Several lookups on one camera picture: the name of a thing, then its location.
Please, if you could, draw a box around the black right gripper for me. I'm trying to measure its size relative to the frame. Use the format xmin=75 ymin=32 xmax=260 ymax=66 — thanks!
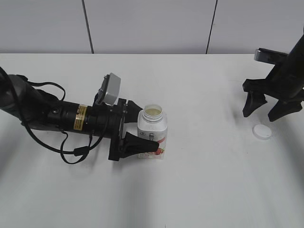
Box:
xmin=243 ymin=59 xmax=304 ymax=122

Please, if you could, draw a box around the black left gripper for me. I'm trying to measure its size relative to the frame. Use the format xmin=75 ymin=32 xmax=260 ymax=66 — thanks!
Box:
xmin=85 ymin=98 xmax=159 ymax=161

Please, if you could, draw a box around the white strawberry yogurt drink bottle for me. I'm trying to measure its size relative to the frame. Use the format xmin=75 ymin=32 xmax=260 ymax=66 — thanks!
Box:
xmin=137 ymin=104 xmax=168 ymax=159

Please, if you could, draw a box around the white plastic bottle cap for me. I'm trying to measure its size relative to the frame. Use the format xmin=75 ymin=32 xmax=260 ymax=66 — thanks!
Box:
xmin=252 ymin=124 xmax=272 ymax=140

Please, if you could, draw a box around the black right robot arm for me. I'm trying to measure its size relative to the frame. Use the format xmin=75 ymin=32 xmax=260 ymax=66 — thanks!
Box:
xmin=242 ymin=37 xmax=304 ymax=122

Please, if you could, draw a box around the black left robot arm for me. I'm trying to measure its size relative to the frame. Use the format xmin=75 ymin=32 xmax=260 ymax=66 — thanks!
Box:
xmin=0 ymin=70 xmax=159 ymax=162

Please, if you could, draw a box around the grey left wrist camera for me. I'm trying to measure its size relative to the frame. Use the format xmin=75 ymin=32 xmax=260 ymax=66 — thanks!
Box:
xmin=93 ymin=73 xmax=121 ymax=105

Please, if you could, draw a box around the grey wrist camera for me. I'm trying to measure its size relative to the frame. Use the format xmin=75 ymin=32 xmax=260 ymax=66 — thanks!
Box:
xmin=93 ymin=73 xmax=121 ymax=105
xmin=254 ymin=48 xmax=288 ymax=65

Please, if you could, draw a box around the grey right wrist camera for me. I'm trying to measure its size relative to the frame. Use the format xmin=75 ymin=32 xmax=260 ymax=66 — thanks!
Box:
xmin=254 ymin=48 xmax=288 ymax=65

